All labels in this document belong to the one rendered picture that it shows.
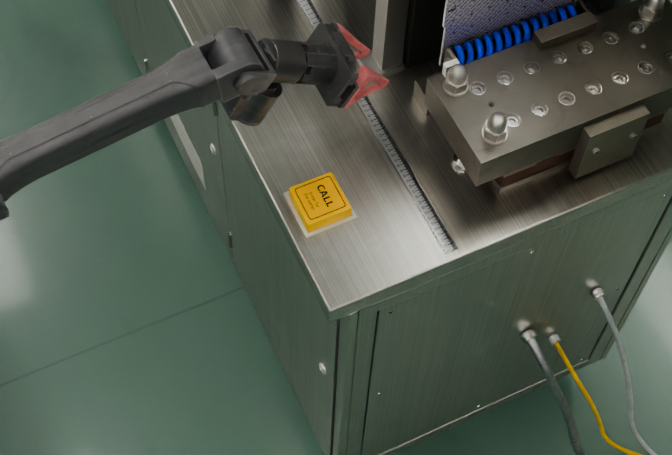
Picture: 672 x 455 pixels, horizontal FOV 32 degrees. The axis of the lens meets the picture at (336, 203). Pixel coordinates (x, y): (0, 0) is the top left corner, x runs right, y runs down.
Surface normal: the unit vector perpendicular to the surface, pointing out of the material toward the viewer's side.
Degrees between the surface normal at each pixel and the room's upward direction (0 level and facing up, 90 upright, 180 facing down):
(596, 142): 90
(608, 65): 0
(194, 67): 6
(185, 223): 0
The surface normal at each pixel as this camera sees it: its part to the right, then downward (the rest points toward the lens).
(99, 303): 0.02, -0.51
